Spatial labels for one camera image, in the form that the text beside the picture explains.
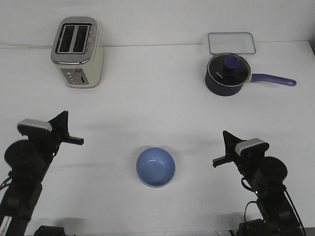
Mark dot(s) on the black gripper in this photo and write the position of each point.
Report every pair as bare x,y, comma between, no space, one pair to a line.
48,143
247,161

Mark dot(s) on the glass pot lid blue knob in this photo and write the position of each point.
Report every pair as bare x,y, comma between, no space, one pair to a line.
227,69

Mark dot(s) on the blue bowl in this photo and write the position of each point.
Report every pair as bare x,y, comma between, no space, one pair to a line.
155,167

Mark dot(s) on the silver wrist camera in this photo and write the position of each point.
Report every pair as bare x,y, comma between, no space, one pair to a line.
246,145
31,127

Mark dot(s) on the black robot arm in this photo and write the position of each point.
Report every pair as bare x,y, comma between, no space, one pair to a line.
30,160
263,175

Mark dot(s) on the cream two-slot toaster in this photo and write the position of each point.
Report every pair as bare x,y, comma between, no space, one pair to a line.
77,52

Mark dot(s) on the dark blue saucepan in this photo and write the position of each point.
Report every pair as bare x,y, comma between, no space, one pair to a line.
261,78

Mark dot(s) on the clear rectangular container lid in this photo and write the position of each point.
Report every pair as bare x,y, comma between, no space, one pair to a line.
241,43

